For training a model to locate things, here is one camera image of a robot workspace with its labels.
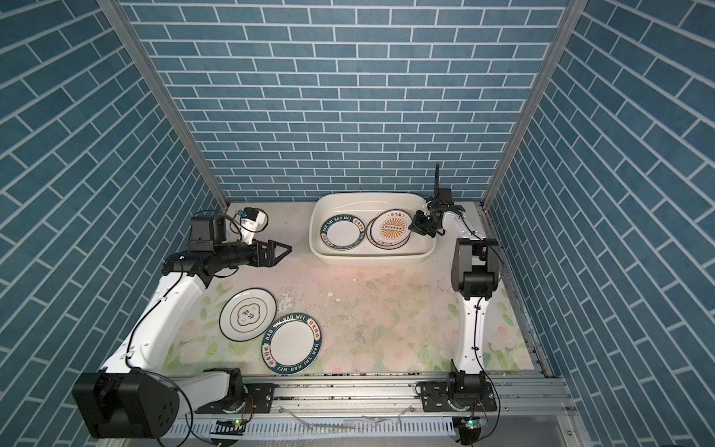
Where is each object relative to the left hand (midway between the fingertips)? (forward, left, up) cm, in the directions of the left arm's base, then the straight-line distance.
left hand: (286, 247), depth 76 cm
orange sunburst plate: (+25, -32, -20) cm, 45 cm away
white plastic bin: (+17, -42, -23) cm, 51 cm away
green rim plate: (+24, -13, -22) cm, 36 cm away
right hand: (+23, -40, -18) cm, 49 cm away
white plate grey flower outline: (-9, +16, -25) cm, 31 cm away
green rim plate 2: (-18, 0, -24) cm, 30 cm away
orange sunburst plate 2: (+20, -24, -22) cm, 38 cm away
